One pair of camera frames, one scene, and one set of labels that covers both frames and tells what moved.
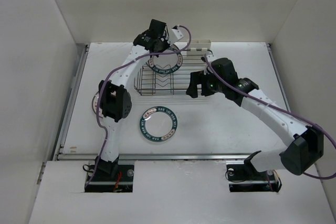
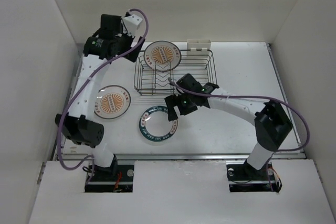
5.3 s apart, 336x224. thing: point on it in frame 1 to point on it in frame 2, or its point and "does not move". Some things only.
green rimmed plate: x=166 y=64 to x=144 y=130
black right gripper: x=198 y=77 to x=172 y=100
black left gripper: x=166 y=42 to x=131 y=55
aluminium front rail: x=92 y=156 does not move
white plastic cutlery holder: x=195 y=44 does not move
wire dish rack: x=149 y=82 does not move
